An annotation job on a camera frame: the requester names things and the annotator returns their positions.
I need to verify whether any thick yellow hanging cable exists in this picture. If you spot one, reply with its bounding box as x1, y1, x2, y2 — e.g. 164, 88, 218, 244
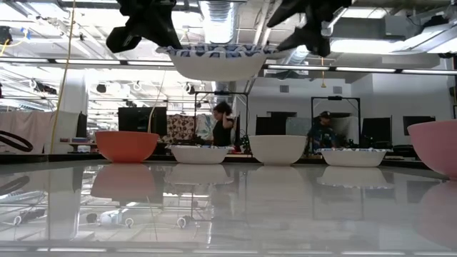
49, 0, 77, 155

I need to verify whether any yellow hanging cord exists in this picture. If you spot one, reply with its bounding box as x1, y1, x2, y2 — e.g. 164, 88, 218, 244
320, 56, 328, 89

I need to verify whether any thin yellow hanging cable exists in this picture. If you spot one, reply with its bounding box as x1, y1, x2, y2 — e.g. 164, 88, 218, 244
147, 69, 167, 133

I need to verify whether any large black monitor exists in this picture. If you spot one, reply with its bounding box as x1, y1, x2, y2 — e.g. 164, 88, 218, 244
117, 106, 168, 136

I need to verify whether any narrow black panel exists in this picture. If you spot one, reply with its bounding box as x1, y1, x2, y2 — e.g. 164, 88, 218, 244
76, 111, 89, 138

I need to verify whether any long ceiling light strip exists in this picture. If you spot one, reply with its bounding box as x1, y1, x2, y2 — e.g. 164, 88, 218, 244
266, 64, 457, 76
0, 57, 176, 67

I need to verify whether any person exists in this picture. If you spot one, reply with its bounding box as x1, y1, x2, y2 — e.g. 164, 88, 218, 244
306, 110, 338, 151
212, 101, 237, 147

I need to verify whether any silver ventilation duct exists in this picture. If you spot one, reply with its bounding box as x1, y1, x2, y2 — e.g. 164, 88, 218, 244
199, 0, 239, 44

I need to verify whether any brown patterned cloth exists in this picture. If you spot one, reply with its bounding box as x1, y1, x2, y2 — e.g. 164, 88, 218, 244
162, 114, 196, 145

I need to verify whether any black cabinet panel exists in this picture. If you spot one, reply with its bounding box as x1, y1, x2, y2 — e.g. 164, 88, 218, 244
255, 111, 298, 136

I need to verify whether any white curtain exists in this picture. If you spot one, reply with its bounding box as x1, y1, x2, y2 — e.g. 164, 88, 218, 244
0, 111, 81, 155

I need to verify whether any plain white bowl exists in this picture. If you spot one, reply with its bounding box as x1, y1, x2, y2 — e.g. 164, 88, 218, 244
248, 134, 307, 166

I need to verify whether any pink plastic bowl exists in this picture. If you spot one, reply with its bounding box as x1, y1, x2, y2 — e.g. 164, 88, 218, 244
407, 119, 457, 181

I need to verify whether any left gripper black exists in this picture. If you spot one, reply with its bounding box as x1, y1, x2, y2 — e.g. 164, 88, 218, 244
106, 0, 183, 54

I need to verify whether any blue patterned paper bowl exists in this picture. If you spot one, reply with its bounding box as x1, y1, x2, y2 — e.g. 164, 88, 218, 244
316, 147, 388, 168
166, 143, 233, 165
156, 43, 287, 82

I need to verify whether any black looped cable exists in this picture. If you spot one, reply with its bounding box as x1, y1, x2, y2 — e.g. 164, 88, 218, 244
0, 129, 34, 153

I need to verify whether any orange plastic bowl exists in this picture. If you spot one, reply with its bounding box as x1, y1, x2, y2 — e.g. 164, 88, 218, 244
94, 130, 160, 164

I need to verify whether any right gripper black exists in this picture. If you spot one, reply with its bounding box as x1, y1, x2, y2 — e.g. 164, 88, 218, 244
266, 0, 353, 58

